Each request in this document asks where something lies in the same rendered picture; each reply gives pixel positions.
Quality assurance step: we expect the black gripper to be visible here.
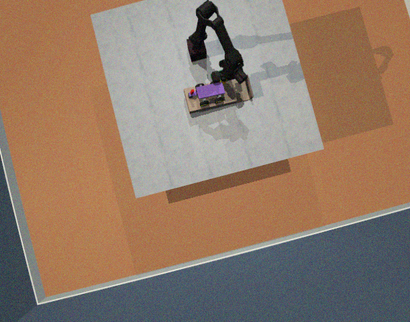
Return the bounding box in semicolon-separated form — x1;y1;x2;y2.
211;69;235;83

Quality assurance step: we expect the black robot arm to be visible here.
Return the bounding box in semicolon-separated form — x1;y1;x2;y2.
189;0;248;84

